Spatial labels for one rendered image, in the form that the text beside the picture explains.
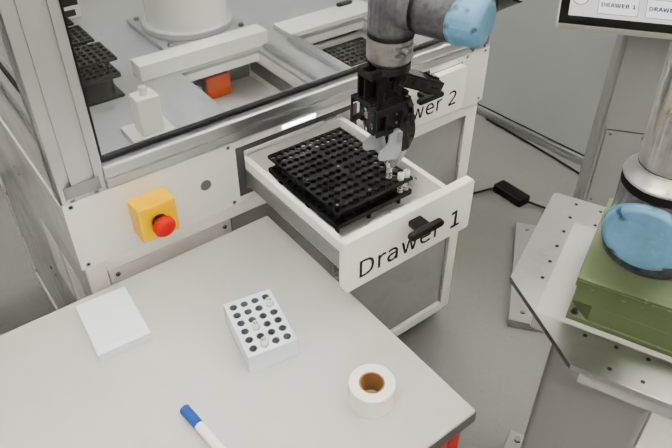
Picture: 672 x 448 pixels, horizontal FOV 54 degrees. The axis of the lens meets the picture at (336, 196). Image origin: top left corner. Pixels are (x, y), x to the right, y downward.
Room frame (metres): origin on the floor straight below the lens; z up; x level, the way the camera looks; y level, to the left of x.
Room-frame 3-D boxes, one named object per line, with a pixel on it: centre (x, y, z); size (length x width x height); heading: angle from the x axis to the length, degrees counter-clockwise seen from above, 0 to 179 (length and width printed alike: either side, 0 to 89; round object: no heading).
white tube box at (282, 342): (0.73, 0.12, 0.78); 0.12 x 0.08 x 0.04; 26
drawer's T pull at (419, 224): (0.84, -0.14, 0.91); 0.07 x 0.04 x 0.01; 127
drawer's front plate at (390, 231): (0.86, -0.13, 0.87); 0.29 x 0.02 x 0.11; 127
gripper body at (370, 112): (0.98, -0.08, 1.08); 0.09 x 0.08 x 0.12; 127
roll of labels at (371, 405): (0.61, -0.05, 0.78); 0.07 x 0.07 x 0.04
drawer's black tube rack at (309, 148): (1.02, 0.00, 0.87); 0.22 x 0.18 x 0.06; 37
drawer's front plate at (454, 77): (1.31, -0.18, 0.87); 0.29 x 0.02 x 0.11; 127
